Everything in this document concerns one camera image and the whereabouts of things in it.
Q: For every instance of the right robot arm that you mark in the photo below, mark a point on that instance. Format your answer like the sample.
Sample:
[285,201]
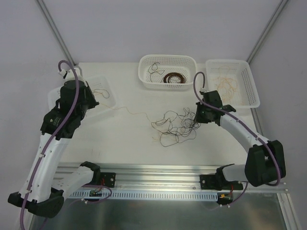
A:
[265,163]

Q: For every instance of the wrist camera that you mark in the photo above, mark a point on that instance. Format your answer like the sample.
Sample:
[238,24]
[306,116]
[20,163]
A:
[68,75]
[203,90]

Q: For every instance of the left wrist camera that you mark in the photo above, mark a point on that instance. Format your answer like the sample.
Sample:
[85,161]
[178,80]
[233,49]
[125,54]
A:
[68,75]

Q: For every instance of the aluminium frame post left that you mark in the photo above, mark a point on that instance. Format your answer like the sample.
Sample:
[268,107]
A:
[54,29]

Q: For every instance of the aluminium frame post right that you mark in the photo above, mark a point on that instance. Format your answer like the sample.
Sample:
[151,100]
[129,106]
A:
[280,8]

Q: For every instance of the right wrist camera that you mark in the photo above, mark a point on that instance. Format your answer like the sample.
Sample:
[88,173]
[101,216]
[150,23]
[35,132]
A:
[203,90]

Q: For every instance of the aluminium mounting rail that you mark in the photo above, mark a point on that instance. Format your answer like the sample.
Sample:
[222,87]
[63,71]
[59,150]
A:
[161,177]

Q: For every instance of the aluminium frame post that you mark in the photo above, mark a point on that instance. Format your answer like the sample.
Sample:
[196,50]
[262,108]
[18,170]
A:
[280,8]
[54,29]

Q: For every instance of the white perforated basket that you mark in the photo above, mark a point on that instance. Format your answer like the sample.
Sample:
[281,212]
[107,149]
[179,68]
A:
[167,72]
[234,82]
[105,95]

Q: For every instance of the white perforated basket middle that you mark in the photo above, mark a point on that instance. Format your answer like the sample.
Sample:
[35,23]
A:
[167,72]

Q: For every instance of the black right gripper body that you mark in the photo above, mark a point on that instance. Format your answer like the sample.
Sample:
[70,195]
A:
[200,114]

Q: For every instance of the white perforated basket right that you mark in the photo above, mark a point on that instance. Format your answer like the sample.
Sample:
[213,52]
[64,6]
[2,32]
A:
[234,82]

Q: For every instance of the white perforated basket left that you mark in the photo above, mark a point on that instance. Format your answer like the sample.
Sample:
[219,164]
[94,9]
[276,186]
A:
[105,95]

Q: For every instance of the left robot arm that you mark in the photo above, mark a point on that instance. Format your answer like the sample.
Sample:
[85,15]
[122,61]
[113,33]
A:
[40,195]

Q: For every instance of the white slotted cable duct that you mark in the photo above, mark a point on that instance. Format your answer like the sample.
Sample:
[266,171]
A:
[145,195]

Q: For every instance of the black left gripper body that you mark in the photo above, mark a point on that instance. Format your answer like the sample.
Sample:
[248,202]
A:
[88,96]

